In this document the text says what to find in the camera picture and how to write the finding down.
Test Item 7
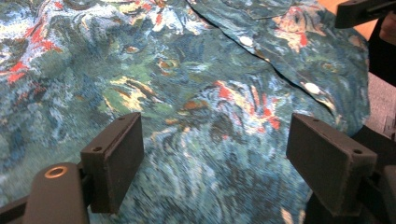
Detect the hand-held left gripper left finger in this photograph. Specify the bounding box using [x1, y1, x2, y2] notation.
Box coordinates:
[79, 112, 145, 216]

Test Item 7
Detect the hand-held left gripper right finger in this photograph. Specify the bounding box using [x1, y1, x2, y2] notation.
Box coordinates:
[285, 112, 378, 217]

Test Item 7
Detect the teal floral shirt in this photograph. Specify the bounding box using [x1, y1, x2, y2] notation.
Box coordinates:
[0, 0, 372, 224]

